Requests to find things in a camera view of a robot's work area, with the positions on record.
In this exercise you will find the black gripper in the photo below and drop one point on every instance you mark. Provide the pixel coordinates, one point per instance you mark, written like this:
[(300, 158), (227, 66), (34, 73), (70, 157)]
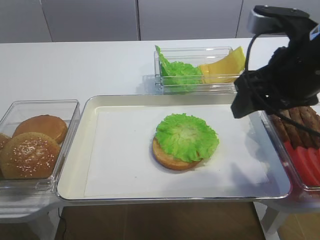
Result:
[(292, 76)]

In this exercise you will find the green lettuce leaf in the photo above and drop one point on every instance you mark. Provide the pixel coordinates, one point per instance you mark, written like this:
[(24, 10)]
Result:
[(186, 137)]

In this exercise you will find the blue silver robot arm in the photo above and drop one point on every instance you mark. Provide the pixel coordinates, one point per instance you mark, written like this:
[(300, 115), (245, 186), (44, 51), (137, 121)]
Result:
[(292, 76)]

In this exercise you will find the clear lettuce cheese container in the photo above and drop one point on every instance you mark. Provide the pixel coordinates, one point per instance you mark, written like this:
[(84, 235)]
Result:
[(195, 56)]

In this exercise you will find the green lettuce leaves in container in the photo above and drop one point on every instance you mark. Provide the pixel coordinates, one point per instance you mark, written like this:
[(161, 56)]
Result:
[(183, 76)]

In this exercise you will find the brown meat patty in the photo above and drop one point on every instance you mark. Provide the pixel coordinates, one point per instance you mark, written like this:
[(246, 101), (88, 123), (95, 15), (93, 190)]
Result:
[(311, 120), (280, 128), (293, 132), (304, 136)]

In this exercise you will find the upright yellow cheese slice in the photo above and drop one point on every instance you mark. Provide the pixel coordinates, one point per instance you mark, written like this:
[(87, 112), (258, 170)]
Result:
[(232, 64)]

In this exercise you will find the clear patty tomato container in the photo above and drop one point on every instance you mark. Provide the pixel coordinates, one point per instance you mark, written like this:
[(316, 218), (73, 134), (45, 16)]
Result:
[(284, 156)]

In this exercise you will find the red tomato slice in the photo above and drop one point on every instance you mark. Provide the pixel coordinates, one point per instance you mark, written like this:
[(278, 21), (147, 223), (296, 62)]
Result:
[(305, 171), (295, 160), (314, 163)]

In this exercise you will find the flat yellow cheese slice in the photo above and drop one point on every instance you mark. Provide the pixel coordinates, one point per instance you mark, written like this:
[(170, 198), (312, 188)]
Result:
[(208, 78)]

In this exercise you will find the bottom bun half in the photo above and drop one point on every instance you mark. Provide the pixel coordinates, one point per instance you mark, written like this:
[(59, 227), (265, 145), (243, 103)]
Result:
[(169, 161)]

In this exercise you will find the white parchment paper sheet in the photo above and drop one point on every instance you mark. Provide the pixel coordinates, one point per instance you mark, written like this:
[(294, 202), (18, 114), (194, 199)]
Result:
[(122, 164)]

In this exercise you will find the silver metal baking tray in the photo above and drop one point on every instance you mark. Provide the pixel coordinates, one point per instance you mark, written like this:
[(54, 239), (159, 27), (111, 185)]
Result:
[(73, 179)]

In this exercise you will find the plain brown bun half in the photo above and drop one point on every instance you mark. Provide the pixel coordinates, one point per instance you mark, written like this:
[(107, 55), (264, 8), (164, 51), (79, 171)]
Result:
[(49, 125)]

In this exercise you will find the clear bun container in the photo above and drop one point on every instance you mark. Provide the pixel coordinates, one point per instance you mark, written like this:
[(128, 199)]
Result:
[(19, 111)]

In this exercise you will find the sesame bun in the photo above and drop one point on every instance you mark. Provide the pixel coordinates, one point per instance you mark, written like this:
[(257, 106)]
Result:
[(4, 139), (30, 155)]

